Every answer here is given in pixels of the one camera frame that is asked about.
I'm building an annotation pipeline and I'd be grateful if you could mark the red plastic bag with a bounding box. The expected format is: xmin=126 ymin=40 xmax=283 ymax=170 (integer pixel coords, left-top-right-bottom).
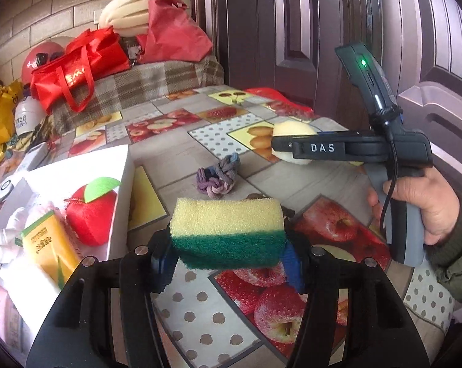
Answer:
xmin=136 ymin=0 xmax=214 ymax=64

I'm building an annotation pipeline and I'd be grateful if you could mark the pale round sponge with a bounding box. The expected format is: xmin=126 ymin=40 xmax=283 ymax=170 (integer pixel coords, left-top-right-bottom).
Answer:
xmin=271 ymin=120 xmax=320 ymax=166

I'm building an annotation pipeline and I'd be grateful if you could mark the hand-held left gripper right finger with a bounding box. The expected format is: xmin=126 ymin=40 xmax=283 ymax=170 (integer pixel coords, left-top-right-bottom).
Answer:
xmin=281 ymin=230 xmax=431 ymax=368

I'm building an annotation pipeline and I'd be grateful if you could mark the packaged yellow sponge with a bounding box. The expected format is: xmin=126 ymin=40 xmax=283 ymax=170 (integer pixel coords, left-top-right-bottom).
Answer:
xmin=21 ymin=212 xmax=82 ymax=290

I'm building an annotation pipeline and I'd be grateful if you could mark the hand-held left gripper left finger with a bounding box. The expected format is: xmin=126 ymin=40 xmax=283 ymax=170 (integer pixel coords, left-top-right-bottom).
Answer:
xmin=26 ymin=230 xmax=178 ymax=368

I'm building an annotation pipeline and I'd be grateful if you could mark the white foam box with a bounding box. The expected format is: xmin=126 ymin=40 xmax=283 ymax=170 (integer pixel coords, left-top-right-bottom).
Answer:
xmin=0 ymin=145 xmax=136 ymax=349

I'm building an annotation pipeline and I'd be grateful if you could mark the person's right hand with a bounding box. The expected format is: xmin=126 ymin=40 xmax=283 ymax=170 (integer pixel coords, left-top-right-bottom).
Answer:
xmin=367 ymin=168 xmax=462 ymax=247

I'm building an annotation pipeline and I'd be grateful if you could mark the cream foam roll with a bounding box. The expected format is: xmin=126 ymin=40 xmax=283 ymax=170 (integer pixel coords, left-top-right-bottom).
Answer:
xmin=98 ymin=0 xmax=153 ymax=39

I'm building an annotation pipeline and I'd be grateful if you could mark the brown panelled door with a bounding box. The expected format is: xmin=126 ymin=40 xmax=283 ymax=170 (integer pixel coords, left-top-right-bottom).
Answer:
xmin=195 ymin=0 xmax=462 ymax=185

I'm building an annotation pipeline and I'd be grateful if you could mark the pink helmet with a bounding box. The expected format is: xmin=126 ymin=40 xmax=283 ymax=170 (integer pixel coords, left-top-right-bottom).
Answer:
xmin=21 ymin=41 xmax=67 ymax=85

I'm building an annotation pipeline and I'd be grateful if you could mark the person's right forearm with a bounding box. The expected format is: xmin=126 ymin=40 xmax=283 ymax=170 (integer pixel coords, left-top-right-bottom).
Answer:
xmin=426 ymin=190 xmax=462 ymax=303

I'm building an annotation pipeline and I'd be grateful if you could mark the red plastic sheet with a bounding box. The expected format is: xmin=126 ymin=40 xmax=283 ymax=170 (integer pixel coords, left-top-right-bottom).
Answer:
xmin=246 ymin=87 xmax=320 ymax=120

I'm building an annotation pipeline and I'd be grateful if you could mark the pink packet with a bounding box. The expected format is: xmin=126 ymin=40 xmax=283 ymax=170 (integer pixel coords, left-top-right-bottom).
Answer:
xmin=0 ymin=282 xmax=25 ymax=349

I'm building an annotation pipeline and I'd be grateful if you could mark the white plush toy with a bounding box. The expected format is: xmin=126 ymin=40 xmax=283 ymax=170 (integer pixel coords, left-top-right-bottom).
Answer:
xmin=0 ymin=207 xmax=28 ymax=273

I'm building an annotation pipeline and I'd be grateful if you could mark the large white power bank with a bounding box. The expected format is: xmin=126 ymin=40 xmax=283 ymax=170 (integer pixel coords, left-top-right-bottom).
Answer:
xmin=13 ymin=145 xmax=50 ymax=172

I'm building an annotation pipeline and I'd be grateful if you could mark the plaid blanket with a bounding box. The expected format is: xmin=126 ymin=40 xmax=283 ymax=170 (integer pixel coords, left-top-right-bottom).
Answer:
xmin=51 ymin=56 xmax=225 ymax=131

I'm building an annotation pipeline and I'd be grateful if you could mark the red apple plush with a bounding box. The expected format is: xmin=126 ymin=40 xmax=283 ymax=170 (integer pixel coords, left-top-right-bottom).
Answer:
xmin=66 ymin=176 xmax=122 ymax=247

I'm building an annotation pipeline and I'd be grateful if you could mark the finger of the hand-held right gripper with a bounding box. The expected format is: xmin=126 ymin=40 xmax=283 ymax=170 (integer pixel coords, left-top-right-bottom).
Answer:
xmin=271 ymin=132 xmax=387 ymax=162

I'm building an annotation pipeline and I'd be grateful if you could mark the yellow shopping bag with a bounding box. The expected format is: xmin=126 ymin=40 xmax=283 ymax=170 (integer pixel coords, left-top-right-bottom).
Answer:
xmin=0 ymin=80 xmax=25 ymax=144

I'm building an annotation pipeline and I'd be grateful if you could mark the white helmet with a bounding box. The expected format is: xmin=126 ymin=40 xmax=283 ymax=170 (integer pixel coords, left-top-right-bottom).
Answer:
xmin=13 ymin=98 xmax=48 ymax=136

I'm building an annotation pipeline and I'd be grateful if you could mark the yellow green scouring sponge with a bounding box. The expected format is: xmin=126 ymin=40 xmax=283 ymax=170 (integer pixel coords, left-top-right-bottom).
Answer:
xmin=169 ymin=197 xmax=287 ymax=271

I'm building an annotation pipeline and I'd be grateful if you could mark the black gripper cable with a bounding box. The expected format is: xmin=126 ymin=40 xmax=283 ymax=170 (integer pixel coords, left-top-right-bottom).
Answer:
xmin=378 ymin=119 xmax=400 ymax=238

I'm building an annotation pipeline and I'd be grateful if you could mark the red tote bag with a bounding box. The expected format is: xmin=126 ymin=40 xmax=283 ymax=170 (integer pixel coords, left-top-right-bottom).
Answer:
xmin=30 ymin=27 xmax=131 ymax=113

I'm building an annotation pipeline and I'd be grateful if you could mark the braided hair tie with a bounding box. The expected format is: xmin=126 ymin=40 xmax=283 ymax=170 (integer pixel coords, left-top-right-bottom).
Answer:
xmin=196 ymin=153 xmax=242 ymax=199

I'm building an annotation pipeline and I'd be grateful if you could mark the fruit print tablecloth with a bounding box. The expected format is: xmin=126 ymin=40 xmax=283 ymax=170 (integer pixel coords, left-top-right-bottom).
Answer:
xmin=0 ymin=86 xmax=462 ymax=368

